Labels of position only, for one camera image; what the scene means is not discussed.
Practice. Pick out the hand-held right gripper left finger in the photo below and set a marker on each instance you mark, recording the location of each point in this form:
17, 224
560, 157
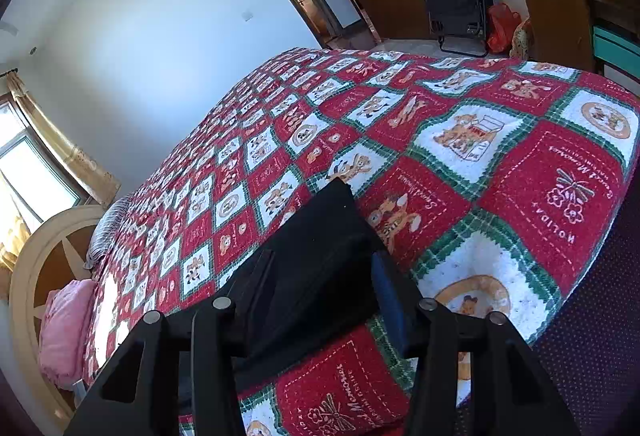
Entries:
215, 346

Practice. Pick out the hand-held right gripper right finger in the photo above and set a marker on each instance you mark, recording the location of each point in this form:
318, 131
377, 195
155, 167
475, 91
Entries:
395, 306

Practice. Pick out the dark pants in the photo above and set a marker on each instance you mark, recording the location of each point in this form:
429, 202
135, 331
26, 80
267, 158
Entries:
320, 256

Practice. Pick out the pink pillow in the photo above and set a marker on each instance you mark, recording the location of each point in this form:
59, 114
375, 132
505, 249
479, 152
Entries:
65, 331

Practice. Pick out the grey striped pillow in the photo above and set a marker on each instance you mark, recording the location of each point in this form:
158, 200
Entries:
105, 231

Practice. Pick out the red checkered printed blanket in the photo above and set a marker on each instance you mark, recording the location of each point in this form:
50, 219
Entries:
525, 176

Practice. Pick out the cream wooden bed headboard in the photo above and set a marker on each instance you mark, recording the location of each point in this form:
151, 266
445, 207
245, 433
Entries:
35, 261

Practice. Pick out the window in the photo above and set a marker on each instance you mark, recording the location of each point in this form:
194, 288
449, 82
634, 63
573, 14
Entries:
30, 165

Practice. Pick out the floral bag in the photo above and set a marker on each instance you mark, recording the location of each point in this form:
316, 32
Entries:
521, 40

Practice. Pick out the red plastic bag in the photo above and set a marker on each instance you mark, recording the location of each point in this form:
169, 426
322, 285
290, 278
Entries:
502, 28

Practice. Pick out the wooden desk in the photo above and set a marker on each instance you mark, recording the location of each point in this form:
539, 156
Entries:
545, 0

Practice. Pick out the teal chair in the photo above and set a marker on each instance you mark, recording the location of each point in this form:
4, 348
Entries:
617, 48

